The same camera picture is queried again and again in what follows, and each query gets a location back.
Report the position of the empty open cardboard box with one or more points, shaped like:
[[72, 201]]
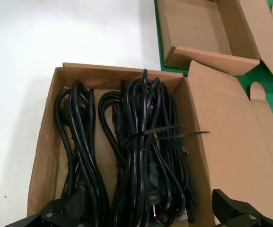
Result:
[[197, 23]]

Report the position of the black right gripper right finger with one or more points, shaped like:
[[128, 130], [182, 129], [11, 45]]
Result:
[[238, 217]]

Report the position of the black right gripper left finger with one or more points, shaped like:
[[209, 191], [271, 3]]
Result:
[[55, 215]]

